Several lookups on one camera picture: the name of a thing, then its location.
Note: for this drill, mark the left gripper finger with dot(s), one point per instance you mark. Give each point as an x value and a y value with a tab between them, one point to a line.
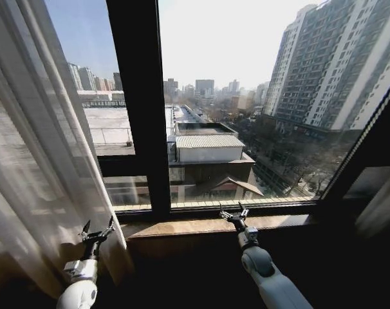
86	229
111	225

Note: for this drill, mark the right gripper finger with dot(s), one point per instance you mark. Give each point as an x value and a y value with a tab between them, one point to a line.
222	212
242	212

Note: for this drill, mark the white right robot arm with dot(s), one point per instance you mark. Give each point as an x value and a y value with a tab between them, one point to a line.
272	283

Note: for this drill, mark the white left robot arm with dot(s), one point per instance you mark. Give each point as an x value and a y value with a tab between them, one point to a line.
80	289

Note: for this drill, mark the brown stone window sill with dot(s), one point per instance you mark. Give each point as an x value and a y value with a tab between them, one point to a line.
188	227

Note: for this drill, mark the low building with corrugated roof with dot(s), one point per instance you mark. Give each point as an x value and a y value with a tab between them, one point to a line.
209	151

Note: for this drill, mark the sheer white curtain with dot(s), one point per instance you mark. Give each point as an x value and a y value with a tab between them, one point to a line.
37	145

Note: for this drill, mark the flat white rooftop building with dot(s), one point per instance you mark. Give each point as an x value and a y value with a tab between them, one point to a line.
108	124

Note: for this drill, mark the pale curtain panel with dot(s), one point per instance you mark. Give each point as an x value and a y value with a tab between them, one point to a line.
380	212

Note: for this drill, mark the tall grey apartment tower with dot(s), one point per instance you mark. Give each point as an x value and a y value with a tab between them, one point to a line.
327	64

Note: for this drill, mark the black window frame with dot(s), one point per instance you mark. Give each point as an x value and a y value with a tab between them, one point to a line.
143	96

